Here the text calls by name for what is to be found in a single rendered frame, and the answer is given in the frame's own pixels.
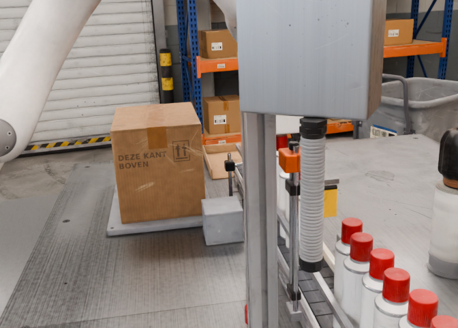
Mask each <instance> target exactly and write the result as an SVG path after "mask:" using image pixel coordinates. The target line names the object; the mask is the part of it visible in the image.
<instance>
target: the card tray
mask: <svg viewBox="0 0 458 328"><path fill-rule="evenodd" d="M235 144H240V146H241V148H242V145H241V142H239V143H224V144H216V145H203V146H202V148H203V156H204V159H205V162H206V164H207V168H208V170H209V174H210V176H211V179H212V180H214V179H228V172H226V170H225V168H224V161H225V160H228V155H227V154H228V153H231V160H234V162H235V163H242V157H241V156H240V154H239V152H238V151H237V149H236V145H235Z"/></svg>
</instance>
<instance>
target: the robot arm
mask: <svg viewBox="0 0 458 328"><path fill-rule="evenodd" d="M100 1H101V0H32V2H31V4H30V6H29V8H28V10H27V11H26V13H25V15H24V17H23V19H22V20H21V22H20V24H19V26H18V28H17V30H16V32H15V34H14V36H13V37H12V39H11V41H10V43H9V44H8V46H7V48H6V50H5V52H4V54H3V55H2V57H1V58H0V170H1V168H2V166H3V164H4V163H5V162H8V161H10V160H13V159H14V158H16V157H18V156H19V155H20V154H21V153H22V152H23V151H24V150H25V149H26V147H27V145H28V144H29V142H30V140H31V138H32V136H33V133H34V131H35V128H36V126H37V123H38V121H39V118H40V115H41V114H42V111H43V108H44V105H45V103H46V101H47V99H48V96H49V93H50V91H51V89H52V86H53V84H54V82H55V79H56V77H57V75H58V73H59V71H60V69H61V67H62V65H63V63H64V61H65V59H66V57H67V56H68V54H69V52H70V51H71V49H72V46H73V45H74V43H75V41H76V40H77V38H78V36H79V35H80V32H81V31H82V29H83V27H84V26H85V24H86V23H87V21H88V19H89V18H90V16H91V15H92V13H93V12H94V10H95V9H96V7H97V6H98V5H99V3H100ZM213 1H214V2H215V3H216V4H217V6H218V7H219V8H220V9H221V10H222V12H223V13H224V16H225V21H226V26H227V28H228V30H229V32H230V34H231V35H232V37H233V38H234V39H235V40H236V42H237V23H236V0H213ZM237 43H238V42H237ZM301 118H303V117H295V116H285V115H276V135H279V134H290V135H291V137H292V140H291V141H297V142H300V139H301V134H300V133H299V126H301V124H300V123H299V119H301Z"/></svg>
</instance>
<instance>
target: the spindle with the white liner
mask: <svg viewBox="0 0 458 328"><path fill-rule="evenodd" d="M438 171H439V173H440V174H442V176H443V180H440V181H438V182H437V183H436V184H435V196H434V201H433V216H432V222H431V236H430V244H429V248H428V253H429V258H428V259H427V262H426V265H427V267H428V269H429V270H430V271H432V272H433V273H435V274H437V275H439V276H442V277H444V278H450V279H458V127H456V128H451V129H448V130H447V131H445V133H444V134H443V136H442V138H441V141H440V152H439V159H438Z"/></svg>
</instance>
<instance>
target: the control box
mask: <svg viewBox="0 0 458 328"><path fill-rule="evenodd" d="M385 22H386V0H236V23H237V42H238V62H239V101H240V111H241V112H242V113H256V114H266V115H285V116H295V117H315V118H325V119H345V120H355V121H366V120H368V118H370V116H371V115H372V114H373V113H374V111H375V110H376V109H377V108H378V107H379V105H380V103H381V92H382V70H383V57H384V34H385Z"/></svg>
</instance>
